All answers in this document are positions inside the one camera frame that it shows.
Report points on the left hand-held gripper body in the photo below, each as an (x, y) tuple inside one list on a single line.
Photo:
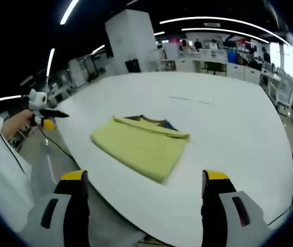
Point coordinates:
[(38, 100)]

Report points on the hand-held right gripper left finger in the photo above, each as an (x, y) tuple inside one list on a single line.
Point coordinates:
[(64, 213)]

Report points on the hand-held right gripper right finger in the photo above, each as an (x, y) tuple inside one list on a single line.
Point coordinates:
[(223, 213)]

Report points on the yellow garment blue grey sleeves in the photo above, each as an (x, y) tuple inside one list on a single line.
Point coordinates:
[(138, 146)]

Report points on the person's left hand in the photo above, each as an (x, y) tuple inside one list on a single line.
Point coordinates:
[(18, 124)]

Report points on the ceiling light strip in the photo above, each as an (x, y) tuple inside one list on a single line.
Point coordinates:
[(223, 30), (50, 61), (223, 18), (69, 12), (6, 98)]

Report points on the person's white shirt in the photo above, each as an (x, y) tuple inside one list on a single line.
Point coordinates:
[(0, 180)]

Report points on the black waste bin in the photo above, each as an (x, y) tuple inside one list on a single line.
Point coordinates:
[(132, 65)]

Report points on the white square pillar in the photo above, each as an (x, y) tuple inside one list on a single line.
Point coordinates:
[(131, 41)]

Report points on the white flat perforated strip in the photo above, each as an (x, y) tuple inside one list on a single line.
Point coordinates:
[(195, 99)]

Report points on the white standing panel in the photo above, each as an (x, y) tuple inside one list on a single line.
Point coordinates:
[(171, 51)]

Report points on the white office chair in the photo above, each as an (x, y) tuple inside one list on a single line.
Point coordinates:
[(282, 92)]

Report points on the white counter row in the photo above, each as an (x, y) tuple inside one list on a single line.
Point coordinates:
[(236, 70)]

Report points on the black office chair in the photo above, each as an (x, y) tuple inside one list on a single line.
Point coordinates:
[(214, 68)]

